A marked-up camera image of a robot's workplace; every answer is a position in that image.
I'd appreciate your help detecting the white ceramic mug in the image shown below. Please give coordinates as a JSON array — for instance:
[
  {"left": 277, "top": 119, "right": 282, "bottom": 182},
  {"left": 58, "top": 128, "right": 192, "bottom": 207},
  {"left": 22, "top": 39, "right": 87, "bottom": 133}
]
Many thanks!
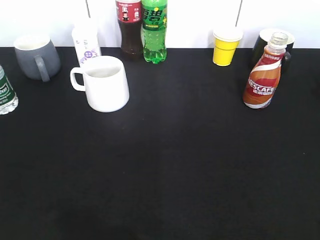
[{"left": 70, "top": 55, "right": 130, "bottom": 113}]

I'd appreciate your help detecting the orange nescafe coffee bottle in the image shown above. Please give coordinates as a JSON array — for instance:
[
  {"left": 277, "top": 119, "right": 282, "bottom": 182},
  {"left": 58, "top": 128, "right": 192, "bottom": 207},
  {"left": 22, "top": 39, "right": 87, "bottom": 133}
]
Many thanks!
[{"left": 242, "top": 32, "right": 288, "bottom": 109}]

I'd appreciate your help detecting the yellow paper cup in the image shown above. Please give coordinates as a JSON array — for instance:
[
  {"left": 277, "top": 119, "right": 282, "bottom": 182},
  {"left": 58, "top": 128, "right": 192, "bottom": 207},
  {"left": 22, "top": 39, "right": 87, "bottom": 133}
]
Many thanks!
[{"left": 212, "top": 26, "right": 244, "bottom": 67}]

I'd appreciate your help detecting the green sprite bottle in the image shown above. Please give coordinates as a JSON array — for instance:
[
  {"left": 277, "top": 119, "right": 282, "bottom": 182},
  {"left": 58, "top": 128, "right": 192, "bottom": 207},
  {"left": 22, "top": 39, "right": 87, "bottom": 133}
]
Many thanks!
[{"left": 141, "top": 0, "right": 168, "bottom": 64}]

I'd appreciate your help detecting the dark cola bottle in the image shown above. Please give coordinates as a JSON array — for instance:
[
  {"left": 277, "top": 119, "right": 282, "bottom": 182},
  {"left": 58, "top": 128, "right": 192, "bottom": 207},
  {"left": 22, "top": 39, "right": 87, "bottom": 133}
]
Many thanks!
[{"left": 115, "top": 0, "right": 143, "bottom": 60}]

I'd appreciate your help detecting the white yogurt drink bottle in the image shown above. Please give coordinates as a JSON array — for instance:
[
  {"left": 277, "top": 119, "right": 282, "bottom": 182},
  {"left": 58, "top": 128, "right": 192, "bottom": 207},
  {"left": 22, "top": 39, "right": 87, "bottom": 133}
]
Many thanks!
[{"left": 71, "top": 17, "right": 102, "bottom": 67}]

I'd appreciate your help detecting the black ceramic mug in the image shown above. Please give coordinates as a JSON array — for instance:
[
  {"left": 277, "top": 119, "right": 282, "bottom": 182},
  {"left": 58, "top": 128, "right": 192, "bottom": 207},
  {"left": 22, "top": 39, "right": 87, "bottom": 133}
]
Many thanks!
[{"left": 248, "top": 28, "right": 296, "bottom": 75}]

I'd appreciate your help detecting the grey ceramic mug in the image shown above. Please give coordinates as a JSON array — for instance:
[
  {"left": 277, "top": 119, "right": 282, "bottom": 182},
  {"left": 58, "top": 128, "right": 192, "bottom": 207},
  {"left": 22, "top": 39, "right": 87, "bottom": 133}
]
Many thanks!
[{"left": 13, "top": 34, "right": 61, "bottom": 83}]

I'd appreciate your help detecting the green label water bottle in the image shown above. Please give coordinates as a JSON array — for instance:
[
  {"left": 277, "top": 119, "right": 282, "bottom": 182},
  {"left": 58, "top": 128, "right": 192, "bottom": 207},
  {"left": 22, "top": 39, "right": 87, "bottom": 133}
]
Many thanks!
[{"left": 0, "top": 66, "right": 19, "bottom": 115}]

